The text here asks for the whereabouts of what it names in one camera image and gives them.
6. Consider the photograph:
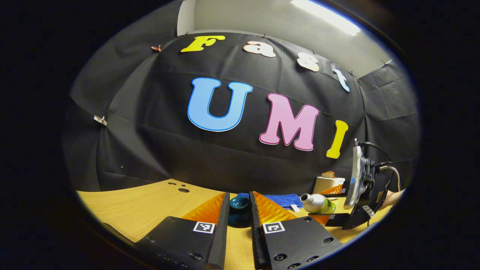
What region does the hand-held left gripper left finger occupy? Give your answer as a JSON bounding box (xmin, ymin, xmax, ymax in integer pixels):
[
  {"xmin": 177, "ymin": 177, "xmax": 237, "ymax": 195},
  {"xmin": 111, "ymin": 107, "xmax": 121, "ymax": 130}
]
[{"xmin": 134, "ymin": 192, "xmax": 230, "ymax": 270}]

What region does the blue folded towel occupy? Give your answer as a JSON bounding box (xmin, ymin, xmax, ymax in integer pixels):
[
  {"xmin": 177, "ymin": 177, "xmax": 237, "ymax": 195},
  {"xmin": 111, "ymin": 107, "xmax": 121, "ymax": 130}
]
[{"xmin": 237, "ymin": 193, "xmax": 303, "ymax": 210}]

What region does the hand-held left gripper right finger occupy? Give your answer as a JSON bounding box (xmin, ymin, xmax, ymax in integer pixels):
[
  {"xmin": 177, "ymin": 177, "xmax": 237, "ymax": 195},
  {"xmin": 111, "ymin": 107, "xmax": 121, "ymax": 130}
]
[{"xmin": 249, "ymin": 191, "xmax": 344, "ymax": 270}]

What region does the silver green-label water bottle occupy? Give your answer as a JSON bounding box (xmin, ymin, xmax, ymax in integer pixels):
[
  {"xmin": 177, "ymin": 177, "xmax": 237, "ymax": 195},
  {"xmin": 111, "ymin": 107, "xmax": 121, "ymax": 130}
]
[{"xmin": 300, "ymin": 193, "xmax": 337, "ymax": 215}]

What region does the teal teacup lid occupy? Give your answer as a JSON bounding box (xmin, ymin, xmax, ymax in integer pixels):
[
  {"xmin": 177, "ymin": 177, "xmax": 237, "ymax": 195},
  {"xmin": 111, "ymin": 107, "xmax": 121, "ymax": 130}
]
[{"xmin": 229, "ymin": 196, "xmax": 252, "ymax": 228}]

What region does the black backdrop cloth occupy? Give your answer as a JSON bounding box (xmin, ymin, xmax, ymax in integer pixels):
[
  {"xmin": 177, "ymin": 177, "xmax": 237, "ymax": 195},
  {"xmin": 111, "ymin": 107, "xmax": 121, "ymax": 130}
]
[{"xmin": 62, "ymin": 0, "xmax": 420, "ymax": 195}]

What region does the white toaster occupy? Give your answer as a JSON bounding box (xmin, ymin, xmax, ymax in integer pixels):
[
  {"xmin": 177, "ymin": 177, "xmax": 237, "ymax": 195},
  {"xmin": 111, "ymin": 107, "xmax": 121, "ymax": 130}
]
[{"xmin": 312, "ymin": 176, "xmax": 345, "ymax": 195}]

